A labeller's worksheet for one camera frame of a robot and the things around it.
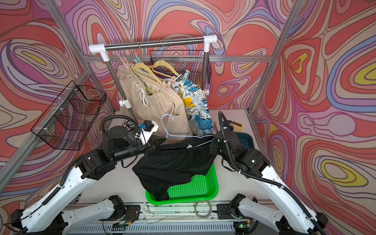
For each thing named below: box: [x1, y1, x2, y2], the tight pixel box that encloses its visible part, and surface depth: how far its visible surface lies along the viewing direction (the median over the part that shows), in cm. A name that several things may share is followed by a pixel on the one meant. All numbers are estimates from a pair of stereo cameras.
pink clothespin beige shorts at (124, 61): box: [117, 53, 129, 71], surface depth 65 cm
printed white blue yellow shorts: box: [171, 74, 214, 137], surface depth 65 cm
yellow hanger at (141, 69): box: [130, 41, 163, 85], surface depth 64 cm
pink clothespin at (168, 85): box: [164, 75, 176, 92], surface depth 57 cm
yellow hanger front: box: [146, 59, 180, 78], surface depth 61 cm
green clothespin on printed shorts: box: [182, 69, 190, 84], surface depth 58 cm
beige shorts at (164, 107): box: [118, 63, 193, 139], surface depth 68 cm
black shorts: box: [132, 136, 215, 201], surface depth 69 cm
